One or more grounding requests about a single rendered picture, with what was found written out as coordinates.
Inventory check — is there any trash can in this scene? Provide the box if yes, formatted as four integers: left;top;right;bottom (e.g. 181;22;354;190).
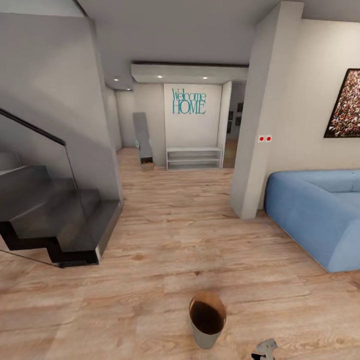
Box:
189;291;227;350

